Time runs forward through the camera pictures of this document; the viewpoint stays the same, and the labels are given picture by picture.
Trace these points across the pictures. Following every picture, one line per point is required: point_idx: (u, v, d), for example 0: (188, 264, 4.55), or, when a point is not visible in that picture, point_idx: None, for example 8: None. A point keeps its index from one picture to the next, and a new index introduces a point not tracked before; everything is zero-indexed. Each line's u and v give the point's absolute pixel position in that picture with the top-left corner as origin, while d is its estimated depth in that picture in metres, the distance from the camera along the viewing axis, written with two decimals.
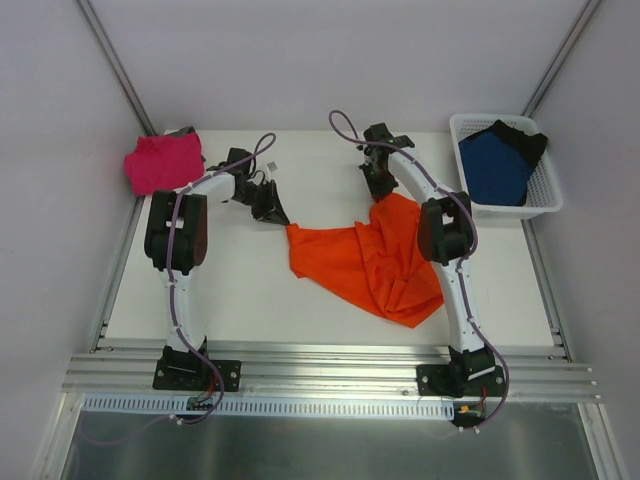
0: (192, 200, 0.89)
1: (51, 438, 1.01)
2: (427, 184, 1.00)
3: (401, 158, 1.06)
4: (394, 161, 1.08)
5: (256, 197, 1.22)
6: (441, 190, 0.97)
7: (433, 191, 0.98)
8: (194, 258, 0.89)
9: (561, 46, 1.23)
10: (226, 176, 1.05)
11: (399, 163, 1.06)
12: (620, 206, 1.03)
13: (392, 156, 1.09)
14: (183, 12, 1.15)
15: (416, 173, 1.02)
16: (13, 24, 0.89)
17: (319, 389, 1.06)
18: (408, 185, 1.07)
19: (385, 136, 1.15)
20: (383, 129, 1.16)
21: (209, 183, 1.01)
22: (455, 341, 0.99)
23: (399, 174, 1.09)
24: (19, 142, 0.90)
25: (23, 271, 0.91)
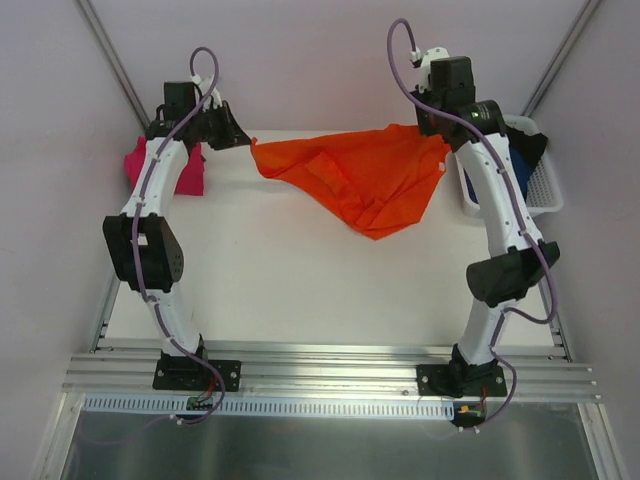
0: (150, 222, 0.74)
1: (51, 438, 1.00)
2: (511, 216, 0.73)
3: (485, 160, 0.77)
4: (475, 157, 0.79)
5: (213, 130, 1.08)
6: (527, 238, 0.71)
7: (515, 232, 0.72)
8: (172, 277, 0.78)
9: (561, 46, 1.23)
10: (172, 144, 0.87)
11: (480, 165, 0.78)
12: (621, 206, 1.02)
13: (474, 150, 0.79)
14: (183, 13, 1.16)
15: (499, 195, 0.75)
16: (14, 24, 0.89)
17: (319, 389, 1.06)
18: (480, 195, 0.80)
19: (465, 85, 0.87)
20: (464, 76, 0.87)
21: (156, 174, 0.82)
22: (467, 353, 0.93)
23: (472, 171, 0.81)
24: (18, 142, 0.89)
25: (23, 271, 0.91)
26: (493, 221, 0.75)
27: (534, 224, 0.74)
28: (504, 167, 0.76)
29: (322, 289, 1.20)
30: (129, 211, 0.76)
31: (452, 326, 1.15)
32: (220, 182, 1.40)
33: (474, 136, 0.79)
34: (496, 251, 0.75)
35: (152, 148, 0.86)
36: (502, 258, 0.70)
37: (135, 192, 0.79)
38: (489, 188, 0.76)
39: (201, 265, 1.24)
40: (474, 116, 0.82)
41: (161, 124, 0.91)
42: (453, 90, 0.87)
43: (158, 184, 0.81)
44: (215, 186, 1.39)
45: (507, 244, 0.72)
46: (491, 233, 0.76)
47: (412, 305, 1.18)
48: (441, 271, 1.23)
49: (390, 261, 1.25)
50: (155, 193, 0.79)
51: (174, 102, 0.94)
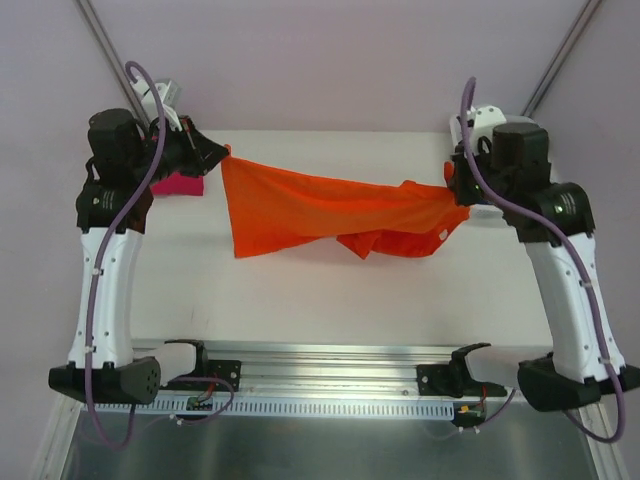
0: (105, 378, 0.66)
1: (51, 439, 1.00)
2: (592, 338, 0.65)
3: (565, 268, 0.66)
4: (552, 261, 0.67)
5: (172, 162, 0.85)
6: (607, 367, 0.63)
7: (594, 358, 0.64)
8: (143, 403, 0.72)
9: (561, 47, 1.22)
10: (116, 242, 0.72)
11: (557, 272, 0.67)
12: (620, 208, 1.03)
13: (553, 255, 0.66)
14: (183, 13, 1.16)
15: (579, 310, 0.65)
16: (13, 24, 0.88)
17: (320, 389, 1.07)
18: (551, 300, 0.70)
19: (540, 162, 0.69)
20: (540, 152, 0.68)
21: (103, 296, 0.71)
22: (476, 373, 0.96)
23: (542, 269, 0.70)
24: (17, 142, 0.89)
25: (23, 271, 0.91)
26: (567, 337, 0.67)
27: (614, 347, 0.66)
28: (589, 279, 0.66)
29: (321, 290, 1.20)
30: (78, 358, 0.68)
31: (452, 327, 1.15)
32: (219, 182, 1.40)
33: (556, 239, 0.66)
34: (565, 369, 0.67)
35: (90, 249, 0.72)
36: (579, 393, 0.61)
37: (81, 327, 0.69)
38: (567, 302, 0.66)
39: (201, 266, 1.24)
40: (557, 210, 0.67)
41: (93, 200, 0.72)
42: (525, 168, 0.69)
43: (108, 309, 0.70)
44: (214, 186, 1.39)
45: (584, 371, 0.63)
46: (561, 345, 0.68)
47: (412, 305, 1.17)
48: (441, 272, 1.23)
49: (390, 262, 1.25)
50: (105, 330, 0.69)
51: (108, 157, 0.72)
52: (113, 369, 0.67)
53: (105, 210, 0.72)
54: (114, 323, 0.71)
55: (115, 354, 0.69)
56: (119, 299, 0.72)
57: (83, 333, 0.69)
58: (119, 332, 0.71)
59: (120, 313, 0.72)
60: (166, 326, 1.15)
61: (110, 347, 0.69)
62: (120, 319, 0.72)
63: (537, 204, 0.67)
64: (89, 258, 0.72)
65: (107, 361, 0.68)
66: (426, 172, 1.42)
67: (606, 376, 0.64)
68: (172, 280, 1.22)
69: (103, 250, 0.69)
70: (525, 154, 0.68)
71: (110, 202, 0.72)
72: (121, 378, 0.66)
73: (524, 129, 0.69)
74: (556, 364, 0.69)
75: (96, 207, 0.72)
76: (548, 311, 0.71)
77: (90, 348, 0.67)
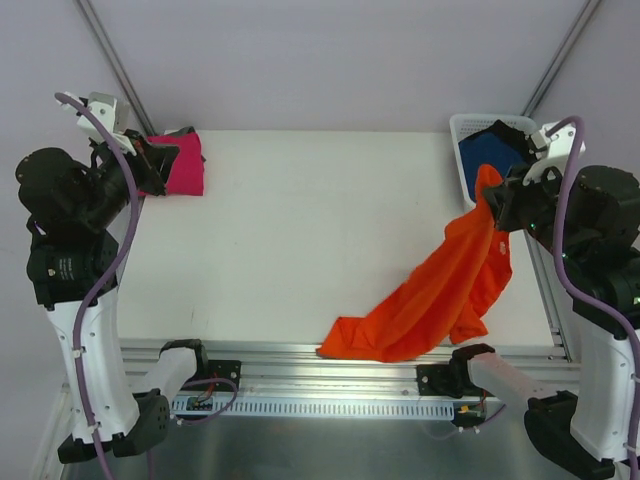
0: (117, 446, 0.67)
1: (51, 439, 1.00)
2: (623, 425, 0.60)
3: (620, 359, 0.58)
4: (608, 349, 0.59)
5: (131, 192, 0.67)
6: (628, 451, 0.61)
7: (618, 443, 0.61)
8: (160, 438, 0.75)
9: (561, 46, 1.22)
10: (92, 313, 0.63)
11: (610, 360, 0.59)
12: None
13: (612, 345, 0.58)
14: (182, 13, 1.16)
15: (621, 399, 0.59)
16: (12, 23, 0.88)
17: (319, 389, 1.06)
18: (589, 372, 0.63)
19: (626, 231, 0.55)
20: (630, 220, 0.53)
21: (93, 372, 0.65)
22: (476, 380, 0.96)
23: (590, 342, 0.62)
24: (16, 141, 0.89)
25: (22, 271, 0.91)
26: (596, 414, 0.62)
27: None
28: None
29: (321, 291, 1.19)
30: (83, 434, 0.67)
31: None
32: (219, 182, 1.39)
33: (623, 332, 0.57)
34: (582, 437, 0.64)
35: (64, 328, 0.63)
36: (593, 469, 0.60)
37: (79, 405, 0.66)
38: (610, 388, 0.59)
39: (201, 266, 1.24)
40: (634, 299, 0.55)
41: (49, 271, 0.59)
42: (607, 236, 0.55)
43: (102, 385, 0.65)
44: (214, 186, 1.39)
45: (604, 454, 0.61)
46: (585, 415, 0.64)
47: None
48: None
49: (392, 263, 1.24)
50: (105, 403, 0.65)
51: (54, 215, 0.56)
52: (122, 438, 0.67)
53: (67, 280, 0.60)
54: (113, 391, 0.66)
55: (122, 421, 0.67)
56: (110, 367, 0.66)
57: (82, 410, 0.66)
58: (122, 395, 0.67)
59: (117, 379, 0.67)
60: (166, 327, 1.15)
61: (114, 417, 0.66)
62: (118, 382, 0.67)
63: (610, 282, 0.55)
64: (65, 336, 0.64)
65: (115, 432, 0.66)
66: (426, 172, 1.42)
67: (625, 455, 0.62)
68: (172, 281, 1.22)
69: (77, 332, 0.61)
70: (613, 221, 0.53)
71: (70, 271, 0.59)
72: (134, 446, 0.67)
73: (620, 187, 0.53)
74: (570, 425, 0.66)
75: (55, 279, 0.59)
76: (582, 377, 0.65)
77: (93, 426, 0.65)
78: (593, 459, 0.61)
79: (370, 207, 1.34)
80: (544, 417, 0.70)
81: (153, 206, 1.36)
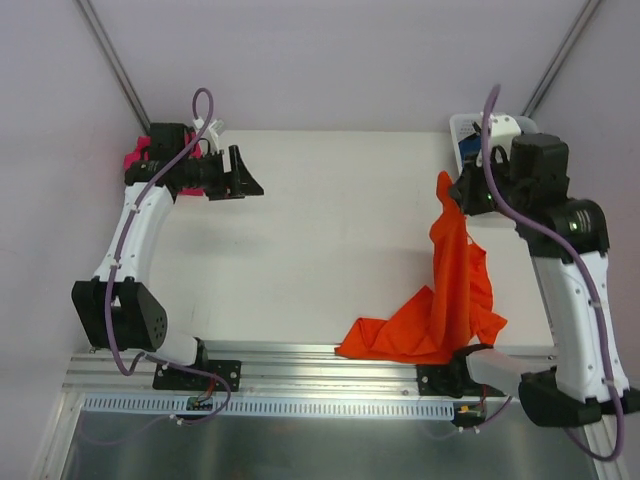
0: (125, 287, 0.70)
1: (51, 438, 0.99)
2: (596, 359, 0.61)
3: (575, 286, 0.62)
4: (561, 280, 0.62)
5: (204, 179, 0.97)
6: (611, 389, 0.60)
7: (598, 379, 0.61)
8: (150, 345, 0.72)
9: (561, 46, 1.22)
10: (154, 191, 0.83)
11: (567, 291, 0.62)
12: (621, 207, 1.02)
13: (563, 274, 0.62)
14: (182, 14, 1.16)
15: (587, 332, 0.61)
16: (13, 24, 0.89)
17: (320, 390, 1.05)
18: (554, 315, 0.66)
19: (556, 177, 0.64)
20: (556, 166, 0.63)
21: (135, 229, 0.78)
22: (476, 375, 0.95)
23: (550, 285, 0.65)
24: (16, 141, 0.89)
25: (22, 270, 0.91)
26: (571, 354, 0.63)
27: (622, 368, 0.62)
28: (598, 300, 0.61)
29: (321, 291, 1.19)
30: (102, 274, 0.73)
31: None
32: None
33: (568, 256, 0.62)
34: (567, 386, 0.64)
35: (131, 196, 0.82)
36: (577, 412, 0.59)
37: (111, 250, 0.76)
38: (575, 320, 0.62)
39: (201, 266, 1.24)
40: (572, 227, 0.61)
41: (142, 165, 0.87)
42: (542, 183, 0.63)
43: (134, 241, 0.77)
44: None
45: (586, 394, 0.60)
46: (563, 362, 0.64)
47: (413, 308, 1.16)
48: None
49: (392, 262, 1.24)
50: (132, 252, 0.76)
51: (160, 143, 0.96)
52: (133, 281, 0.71)
53: (149, 173, 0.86)
54: (142, 250, 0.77)
55: (138, 272, 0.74)
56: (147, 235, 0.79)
57: (111, 254, 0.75)
58: (143, 262, 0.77)
59: (146, 249, 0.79)
60: None
61: (133, 265, 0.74)
62: (146, 252, 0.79)
63: (551, 219, 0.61)
64: (129, 203, 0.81)
65: (129, 276, 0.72)
66: (426, 172, 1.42)
67: (610, 397, 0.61)
68: (172, 280, 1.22)
69: (145, 190, 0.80)
70: (542, 169, 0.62)
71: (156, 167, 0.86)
72: (139, 290, 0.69)
73: (544, 141, 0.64)
74: (556, 380, 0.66)
75: (142, 171, 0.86)
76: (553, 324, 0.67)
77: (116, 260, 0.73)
78: (576, 401, 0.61)
79: (370, 207, 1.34)
80: (536, 384, 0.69)
81: None
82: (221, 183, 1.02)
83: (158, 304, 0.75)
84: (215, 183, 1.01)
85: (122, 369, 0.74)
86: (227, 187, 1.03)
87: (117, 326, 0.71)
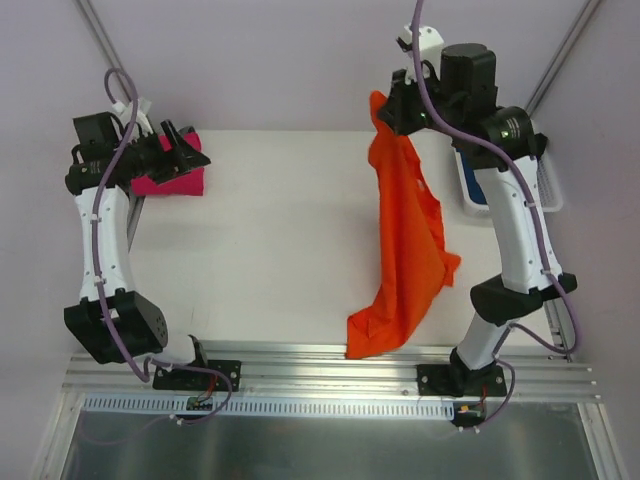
0: (120, 299, 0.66)
1: (51, 438, 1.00)
2: (534, 252, 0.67)
3: (511, 190, 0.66)
4: (499, 185, 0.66)
5: (146, 165, 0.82)
6: (549, 276, 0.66)
7: (537, 271, 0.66)
8: (157, 344, 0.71)
9: (561, 45, 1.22)
10: (109, 193, 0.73)
11: (504, 195, 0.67)
12: (620, 207, 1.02)
13: (501, 180, 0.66)
14: (181, 13, 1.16)
15: (524, 230, 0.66)
16: (13, 24, 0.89)
17: (320, 390, 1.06)
18: (496, 218, 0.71)
19: (487, 88, 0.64)
20: (486, 78, 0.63)
21: (105, 238, 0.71)
22: (467, 357, 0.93)
23: (490, 194, 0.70)
24: (16, 141, 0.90)
25: (22, 270, 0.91)
26: (512, 253, 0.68)
27: (555, 255, 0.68)
28: (532, 200, 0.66)
29: (321, 291, 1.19)
30: (90, 293, 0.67)
31: (449, 324, 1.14)
32: (220, 182, 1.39)
33: (504, 164, 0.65)
34: (511, 282, 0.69)
35: (85, 205, 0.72)
36: (524, 304, 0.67)
37: (87, 267, 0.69)
38: (513, 221, 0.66)
39: (200, 266, 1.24)
40: (504, 134, 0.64)
41: (82, 168, 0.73)
42: (473, 95, 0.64)
43: (110, 250, 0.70)
44: (214, 186, 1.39)
45: (528, 283, 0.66)
46: (506, 263, 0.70)
47: None
48: None
49: None
50: (112, 262, 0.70)
51: (92, 139, 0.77)
52: (127, 292, 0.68)
53: (93, 176, 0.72)
54: (120, 258, 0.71)
55: (126, 281, 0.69)
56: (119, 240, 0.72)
57: (90, 270, 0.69)
58: (127, 269, 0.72)
59: (124, 256, 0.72)
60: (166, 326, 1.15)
61: (119, 277, 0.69)
62: (125, 258, 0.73)
63: (485, 130, 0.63)
64: (85, 213, 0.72)
65: (118, 288, 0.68)
66: (426, 171, 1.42)
67: (550, 283, 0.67)
68: (172, 280, 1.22)
69: (99, 196, 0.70)
70: (474, 81, 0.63)
71: (99, 167, 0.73)
72: (136, 300, 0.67)
73: (472, 51, 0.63)
74: (501, 278, 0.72)
75: (84, 175, 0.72)
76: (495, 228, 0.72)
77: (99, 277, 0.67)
78: (523, 294, 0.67)
79: (370, 207, 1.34)
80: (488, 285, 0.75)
81: (154, 206, 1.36)
82: (166, 163, 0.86)
83: (153, 303, 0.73)
84: (159, 166, 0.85)
85: (143, 376, 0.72)
86: (174, 166, 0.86)
87: (122, 338, 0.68)
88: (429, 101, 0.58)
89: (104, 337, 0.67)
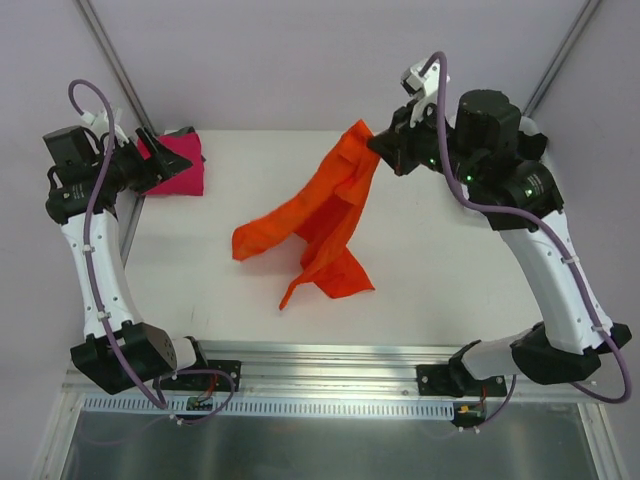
0: (128, 332, 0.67)
1: (51, 437, 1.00)
2: (582, 310, 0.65)
3: (546, 249, 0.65)
4: (532, 246, 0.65)
5: (127, 177, 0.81)
6: (601, 333, 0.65)
7: (587, 328, 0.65)
8: (168, 368, 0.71)
9: (561, 45, 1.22)
10: (98, 219, 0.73)
11: (539, 254, 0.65)
12: (621, 207, 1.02)
13: (533, 241, 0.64)
14: (180, 12, 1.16)
15: (566, 288, 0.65)
16: (14, 24, 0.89)
17: (320, 390, 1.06)
18: (533, 279, 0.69)
19: (509, 143, 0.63)
20: (511, 134, 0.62)
21: (102, 268, 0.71)
22: (470, 364, 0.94)
23: (521, 254, 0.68)
24: (15, 141, 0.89)
25: (22, 270, 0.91)
26: (556, 312, 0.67)
27: (603, 311, 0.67)
28: (570, 256, 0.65)
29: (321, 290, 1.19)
30: (95, 329, 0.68)
31: (450, 325, 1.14)
32: (219, 182, 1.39)
33: (533, 224, 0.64)
34: (561, 343, 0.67)
35: (75, 235, 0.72)
36: (581, 364, 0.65)
37: (89, 301, 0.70)
38: (553, 280, 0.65)
39: (201, 266, 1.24)
40: (528, 193, 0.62)
41: (64, 194, 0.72)
42: (496, 152, 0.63)
43: (111, 282, 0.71)
44: (214, 186, 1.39)
45: (581, 344, 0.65)
46: (552, 323, 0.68)
47: (412, 307, 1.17)
48: (441, 271, 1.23)
49: (392, 261, 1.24)
50: (113, 294, 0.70)
51: (68, 158, 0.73)
52: (133, 325, 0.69)
53: (78, 202, 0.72)
54: (120, 287, 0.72)
55: (130, 312, 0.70)
56: (116, 268, 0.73)
57: (93, 306, 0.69)
58: (127, 297, 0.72)
59: (122, 282, 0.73)
60: (166, 327, 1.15)
61: (123, 308, 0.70)
62: (124, 285, 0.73)
63: (508, 191, 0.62)
64: (76, 243, 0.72)
65: (125, 321, 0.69)
66: (427, 171, 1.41)
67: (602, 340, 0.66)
68: (172, 279, 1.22)
69: (89, 226, 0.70)
70: (497, 139, 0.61)
71: (82, 193, 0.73)
72: (144, 332, 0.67)
73: (495, 108, 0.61)
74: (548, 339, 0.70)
75: (68, 202, 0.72)
76: (533, 289, 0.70)
77: (103, 312, 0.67)
78: (577, 356, 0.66)
79: (370, 207, 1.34)
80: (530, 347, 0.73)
81: (153, 206, 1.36)
82: (147, 171, 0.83)
83: (160, 331, 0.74)
84: (140, 175, 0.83)
85: (156, 402, 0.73)
86: (156, 173, 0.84)
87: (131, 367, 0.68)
88: (452, 181, 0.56)
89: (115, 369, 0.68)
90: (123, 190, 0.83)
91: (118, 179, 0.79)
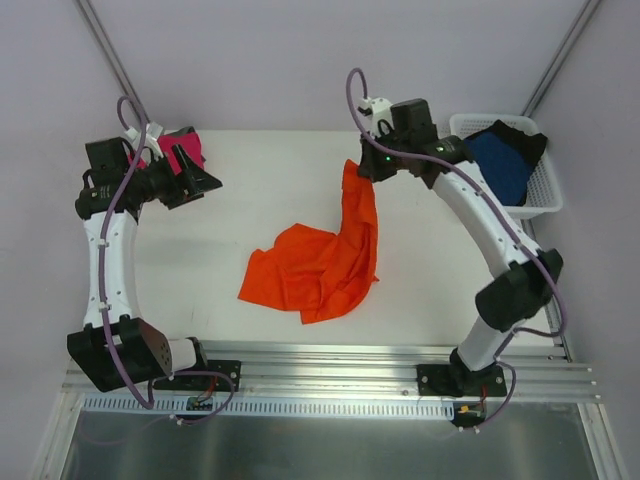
0: (124, 327, 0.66)
1: (51, 438, 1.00)
2: (502, 233, 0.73)
3: (461, 188, 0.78)
4: (451, 187, 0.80)
5: (156, 190, 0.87)
6: (524, 250, 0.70)
7: (511, 247, 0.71)
8: (160, 371, 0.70)
9: (561, 45, 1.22)
10: (117, 219, 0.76)
11: (456, 192, 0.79)
12: (620, 207, 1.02)
13: (448, 180, 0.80)
14: (180, 13, 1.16)
15: (484, 216, 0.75)
16: (14, 24, 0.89)
17: (320, 390, 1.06)
18: (465, 222, 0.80)
19: (425, 124, 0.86)
20: (423, 116, 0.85)
21: (112, 263, 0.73)
22: (468, 358, 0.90)
23: (453, 202, 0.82)
24: (15, 142, 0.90)
25: (22, 270, 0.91)
26: (485, 240, 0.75)
27: (528, 237, 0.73)
28: (481, 189, 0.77)
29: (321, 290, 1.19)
30: (94, 319, 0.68)
31: (450, 325, 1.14)
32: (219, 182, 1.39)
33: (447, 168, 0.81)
34: (496, 268, 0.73)
35: (95, 231, 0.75)
36: (507, 277, 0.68)
37: (93, 292, 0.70)
38: (472, 211, 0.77)
39: (201, 266, 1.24)
40: (440, 150, 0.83)
41: (92, 194, 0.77)
42: (415, 129, 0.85)
43: (116, 276, 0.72)
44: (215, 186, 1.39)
45: (506, 260, 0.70)
46: (487, 255, 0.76)
47: (412, 307, 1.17)
48: (441, 271, 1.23)
49: (392, 261, 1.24)
50: (117, 288, 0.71)
51: (103, 164, 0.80)
52: (130, 319, 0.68)
53: (102, 202, 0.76)
54: (125, 282, 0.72)
55: (130, 307, 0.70)
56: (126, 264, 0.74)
57: (96, 296, 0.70)
58: (131, 293, 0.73)
59: (130, 279, 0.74)
60: (166, 326, 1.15)
61: (124, 302, 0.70)
62: (131, 281, 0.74)
63: (426, 151, 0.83)
64: (93, 238, 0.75)
65: (123, 314, 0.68)
66: None
67: (528, 258, 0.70)
68: (172, 279, 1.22)
69: (107, 222, 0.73)
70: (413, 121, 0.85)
71: (109, 194, 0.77)
72: (139, 328, 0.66)
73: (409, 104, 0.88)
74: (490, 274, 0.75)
75: (94, 201, 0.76)
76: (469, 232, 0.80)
77: (104, 302, 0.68)
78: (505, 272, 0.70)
79: None
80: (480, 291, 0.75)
81: (153, 206, 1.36)
82: (176, 187, 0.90)
83: (155, 331, 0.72)
84: (169, 189, 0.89)
85: (147, 404, 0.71)
86: (184, 189, 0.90)
87: (125, 364, 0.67)
88: (373, 143, 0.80)
89: (107, 364, 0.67)
90: (149, 200, 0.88)
91: (146, 191, 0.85)
